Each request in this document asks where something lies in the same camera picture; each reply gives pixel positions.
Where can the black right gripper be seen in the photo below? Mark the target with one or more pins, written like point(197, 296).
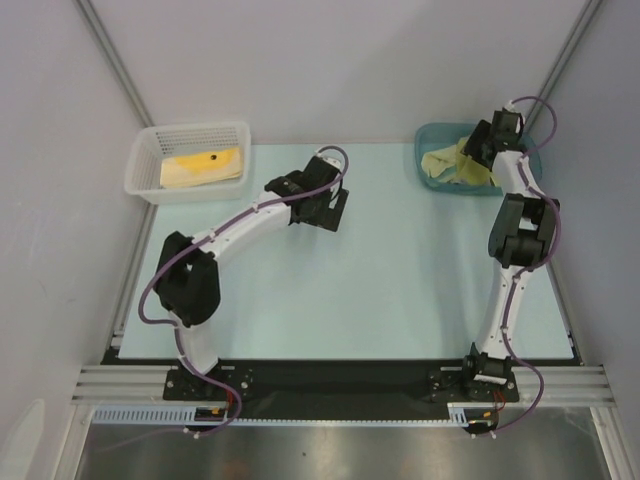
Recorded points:
point(476, 147)

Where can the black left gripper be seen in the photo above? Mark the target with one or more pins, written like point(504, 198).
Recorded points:
point(328, 218)

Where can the yellow-green grey towel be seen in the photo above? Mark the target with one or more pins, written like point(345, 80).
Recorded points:
point(470, 176)

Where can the yellow cream towel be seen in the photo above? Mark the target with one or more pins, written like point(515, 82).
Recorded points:
point(201, 168)

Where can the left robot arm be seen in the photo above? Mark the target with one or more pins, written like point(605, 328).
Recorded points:
point(188, 276)

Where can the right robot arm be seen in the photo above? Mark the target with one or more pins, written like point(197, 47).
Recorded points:
point(519, 243)

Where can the pale yellow towel in bin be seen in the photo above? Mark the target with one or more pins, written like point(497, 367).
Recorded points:
point(441, 164)

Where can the teal translucent plastic bin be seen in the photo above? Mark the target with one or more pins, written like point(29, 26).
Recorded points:
point(434, 136)

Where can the white perforated plastic basket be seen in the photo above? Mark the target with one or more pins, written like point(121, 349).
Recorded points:
point(152, 145)

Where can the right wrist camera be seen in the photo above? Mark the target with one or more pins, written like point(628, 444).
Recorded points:
point(511, 107)

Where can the right aluminium frame post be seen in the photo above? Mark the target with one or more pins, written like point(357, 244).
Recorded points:
point(553, 35)

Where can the aluminium frame post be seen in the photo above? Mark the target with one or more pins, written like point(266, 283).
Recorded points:
point(553, 35)
point(107, 49)

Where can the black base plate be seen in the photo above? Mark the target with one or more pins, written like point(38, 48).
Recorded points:
point(339, 390)

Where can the aluminium front rail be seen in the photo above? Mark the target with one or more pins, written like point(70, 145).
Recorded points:
point(565, 386)

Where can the left slotted cable duct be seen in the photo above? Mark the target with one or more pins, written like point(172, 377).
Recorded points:
point(159, 415)

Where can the left aluminium frame post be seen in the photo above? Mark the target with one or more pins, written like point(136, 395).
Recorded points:
point(107, 49)

